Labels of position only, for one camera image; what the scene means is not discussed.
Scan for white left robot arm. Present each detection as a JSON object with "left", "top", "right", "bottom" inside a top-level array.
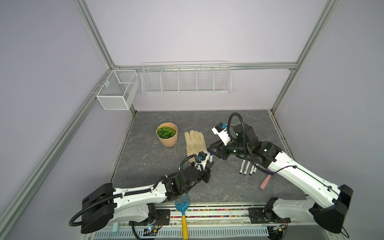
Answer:
[{"left": 69, "top": 162, "right": 214, "bottom": 234}]

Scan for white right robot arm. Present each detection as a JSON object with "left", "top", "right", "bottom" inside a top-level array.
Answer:
[{"left": 208, "top": 123, "right": 353, "bottom": 234}]

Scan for beige work glove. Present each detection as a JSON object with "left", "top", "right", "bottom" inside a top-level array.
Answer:
[{"left": 184, "top": 131, "right": 208, "bottom": 156}]

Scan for teal yellow garden fork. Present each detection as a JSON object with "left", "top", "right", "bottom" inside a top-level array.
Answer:
[{"left": 175, "top": 194, "right": 189, "bottom": 240}]

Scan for tan pot with green plant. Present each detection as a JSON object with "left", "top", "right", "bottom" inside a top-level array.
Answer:
[{"left": 156, "top": 123, "right": 178, "bottom": 148}]

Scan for small white mesh basket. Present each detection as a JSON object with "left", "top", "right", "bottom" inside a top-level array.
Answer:
[{"left": 97, "top": 70, "right": 140, "bottom": 111}]

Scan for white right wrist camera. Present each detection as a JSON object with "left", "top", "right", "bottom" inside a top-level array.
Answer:
[{"left": 212, "top": 123, "right": 231, "bottom": 146}]

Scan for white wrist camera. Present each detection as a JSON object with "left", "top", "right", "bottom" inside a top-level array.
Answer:
[
  {"left": 195, "top": 151, "right": 210, "bottom": 172},
  {"left": 212, "top": 123, "right": 231, "bottom": 146}
]

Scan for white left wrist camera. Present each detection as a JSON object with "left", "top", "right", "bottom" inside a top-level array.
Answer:
[{"left": 195, "top": 151, "right": 210, "bottom": 172}]

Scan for black corrugated right cable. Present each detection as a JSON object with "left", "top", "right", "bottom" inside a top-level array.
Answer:
[{"left": 226, "top": 112, "right": 274, "bottom": 176}]

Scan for light teal tool handle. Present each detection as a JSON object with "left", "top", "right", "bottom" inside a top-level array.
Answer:
[{"left": 112, "top": 222, "right": 119, "bottom": 233}]

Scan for long white wire basket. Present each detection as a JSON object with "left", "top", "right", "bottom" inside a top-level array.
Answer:
[{"left": 142, "top": 61, "right": 232, "bottom": 94}]

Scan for aluminium cage frame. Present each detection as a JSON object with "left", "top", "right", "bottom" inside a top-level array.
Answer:
[{"left": 1, "top": 1, "right": 340, "bottom": 240}]

